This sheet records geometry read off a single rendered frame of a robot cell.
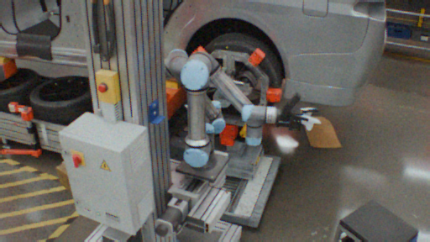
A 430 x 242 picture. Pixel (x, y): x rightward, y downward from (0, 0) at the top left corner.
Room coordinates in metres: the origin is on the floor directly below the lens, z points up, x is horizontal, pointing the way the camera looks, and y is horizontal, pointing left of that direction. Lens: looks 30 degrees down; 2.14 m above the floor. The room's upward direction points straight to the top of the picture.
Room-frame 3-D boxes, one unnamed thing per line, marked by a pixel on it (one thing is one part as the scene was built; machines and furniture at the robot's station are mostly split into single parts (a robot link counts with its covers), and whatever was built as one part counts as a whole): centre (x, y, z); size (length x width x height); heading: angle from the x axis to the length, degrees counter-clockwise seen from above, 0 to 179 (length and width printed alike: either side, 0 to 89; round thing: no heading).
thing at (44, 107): (3.37, 1.41, 0.39); 0.66 x 0.66 x 0.24
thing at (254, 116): (1.65, -0.18, 1.21); 0.11 x 0.08 x 0.09; 81
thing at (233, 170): (2.84, -0.12, 0.13); 0.50 x 0.36 x 0.10; 71
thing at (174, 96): (2.92, 0.39, 0.69); 0.52 x 0.17 x 0.35; 161
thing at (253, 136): (1.67, -0.18, 1.12); 0.11 x 0.08 x 0.11; 171
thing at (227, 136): (2.70, -0.12, 0.48); 0.16 x 0.12 x 0.17; 161
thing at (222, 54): (2.66, -0.10, 0.85); 0.54 x 0.07 x 0.54; 71
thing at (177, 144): (2.80, 0.22, 0.26); 0.42 x 0.18 x 0.35; 161
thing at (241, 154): (2.82, -0.16, 0.32); 0.40 x 0.30 x 0.28; 71
